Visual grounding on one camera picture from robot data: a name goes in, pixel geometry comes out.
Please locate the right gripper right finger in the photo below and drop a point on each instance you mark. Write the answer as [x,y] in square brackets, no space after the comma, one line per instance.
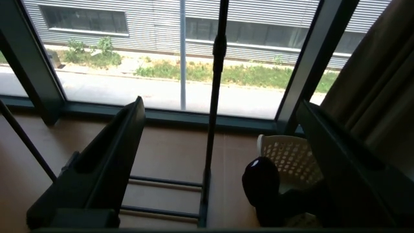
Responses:
[355,181]

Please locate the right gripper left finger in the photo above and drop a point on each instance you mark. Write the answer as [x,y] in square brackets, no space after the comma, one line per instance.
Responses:
[106,168]

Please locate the white laundry basket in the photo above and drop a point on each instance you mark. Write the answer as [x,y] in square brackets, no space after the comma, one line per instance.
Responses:
[291,158]

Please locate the heap of black clothes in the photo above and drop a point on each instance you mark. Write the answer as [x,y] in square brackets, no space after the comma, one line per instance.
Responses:
[260,181]

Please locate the black clothes rack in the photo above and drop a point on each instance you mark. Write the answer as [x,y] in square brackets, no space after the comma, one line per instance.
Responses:
[215,97]

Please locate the brown curtain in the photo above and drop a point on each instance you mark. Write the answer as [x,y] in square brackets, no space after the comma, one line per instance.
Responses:
[381,81]

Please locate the window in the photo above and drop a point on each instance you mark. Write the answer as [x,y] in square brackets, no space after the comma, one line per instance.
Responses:
[307,64]

